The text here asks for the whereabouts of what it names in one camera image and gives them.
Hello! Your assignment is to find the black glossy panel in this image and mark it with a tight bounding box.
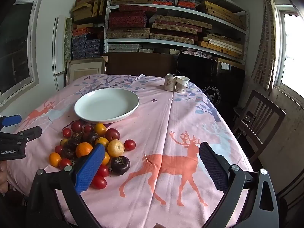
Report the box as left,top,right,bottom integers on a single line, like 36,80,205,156
176,53,246,110

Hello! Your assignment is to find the stack of wooden flat boxes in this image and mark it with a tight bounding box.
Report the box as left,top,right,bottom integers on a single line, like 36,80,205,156
197,0,247,59

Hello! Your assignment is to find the pink cloth bundle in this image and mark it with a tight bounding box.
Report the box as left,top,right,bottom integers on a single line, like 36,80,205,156
180,49,213,59

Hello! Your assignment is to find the white plate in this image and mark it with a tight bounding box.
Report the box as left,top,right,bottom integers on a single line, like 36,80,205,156
74,88,140,124

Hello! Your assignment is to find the pink deer print tablecloth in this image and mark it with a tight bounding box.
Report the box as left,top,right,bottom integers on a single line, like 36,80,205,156
7,74,253,228

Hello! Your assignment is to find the stack of red patterned boxes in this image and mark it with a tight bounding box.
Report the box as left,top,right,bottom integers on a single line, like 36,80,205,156
108,5,157,29

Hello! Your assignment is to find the brown patterned curtain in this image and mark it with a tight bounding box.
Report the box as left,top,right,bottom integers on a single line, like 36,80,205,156
250,0,278,91

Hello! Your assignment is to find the white metal shelf rack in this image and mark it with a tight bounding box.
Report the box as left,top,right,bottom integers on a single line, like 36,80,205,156
103,0,250,63

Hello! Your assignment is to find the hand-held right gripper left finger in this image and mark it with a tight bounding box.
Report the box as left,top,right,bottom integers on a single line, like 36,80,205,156
26,143,105,228

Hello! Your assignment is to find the stack of plain tan boxes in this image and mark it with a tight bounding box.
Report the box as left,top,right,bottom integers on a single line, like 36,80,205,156
71,0,112,29

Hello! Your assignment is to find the dark water chestnut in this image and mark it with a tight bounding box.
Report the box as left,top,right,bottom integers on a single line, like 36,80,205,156
110,156,131,176
83,132,100,145
71,132,83,144
61,140,78,159

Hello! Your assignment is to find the pale yellow round fruit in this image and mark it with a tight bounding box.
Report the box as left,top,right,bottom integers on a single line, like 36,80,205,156
107,139,125,157

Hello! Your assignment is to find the dark red plum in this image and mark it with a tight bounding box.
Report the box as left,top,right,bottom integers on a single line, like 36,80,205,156
71,120,83,133
105,128,120,142

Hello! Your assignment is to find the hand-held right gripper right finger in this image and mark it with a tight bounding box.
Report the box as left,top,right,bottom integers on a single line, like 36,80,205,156
199,142,279,228

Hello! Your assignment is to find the green marbled panel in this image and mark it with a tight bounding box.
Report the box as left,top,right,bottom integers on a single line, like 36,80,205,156
65,17,73,61

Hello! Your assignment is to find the beverage can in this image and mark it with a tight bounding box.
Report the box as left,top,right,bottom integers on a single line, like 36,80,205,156
165,73,177,92

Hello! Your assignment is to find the bright window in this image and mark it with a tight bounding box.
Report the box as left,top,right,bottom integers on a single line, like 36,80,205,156
273,3,304,98

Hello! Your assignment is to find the dark wooden chair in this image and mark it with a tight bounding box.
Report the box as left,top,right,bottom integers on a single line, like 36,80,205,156
231,90,287,164

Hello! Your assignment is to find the stack of tan woven boxes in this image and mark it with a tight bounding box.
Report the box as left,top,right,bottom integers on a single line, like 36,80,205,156
106,0,213,44

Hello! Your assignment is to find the row of grey patterned boxes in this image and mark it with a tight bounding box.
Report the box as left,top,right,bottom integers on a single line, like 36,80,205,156
107,43,155,53

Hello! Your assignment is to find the beige framed picture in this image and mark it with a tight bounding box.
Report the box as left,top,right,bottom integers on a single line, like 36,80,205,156
65,58,107,86

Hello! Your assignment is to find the white paper cup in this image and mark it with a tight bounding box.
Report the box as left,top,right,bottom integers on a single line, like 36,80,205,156
175,75,190,93

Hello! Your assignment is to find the stack of blue patterned boxes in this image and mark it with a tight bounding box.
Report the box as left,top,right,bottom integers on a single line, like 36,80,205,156
71,27,105,60

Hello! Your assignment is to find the white framed board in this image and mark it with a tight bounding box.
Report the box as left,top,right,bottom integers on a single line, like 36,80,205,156
52,15,67,76

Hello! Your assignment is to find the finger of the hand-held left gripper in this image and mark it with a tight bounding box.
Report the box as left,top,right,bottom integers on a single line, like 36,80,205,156
0,115,22,127
0,126,42,145

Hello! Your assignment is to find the white framed window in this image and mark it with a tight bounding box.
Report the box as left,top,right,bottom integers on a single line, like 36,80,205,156
0,0,43,105

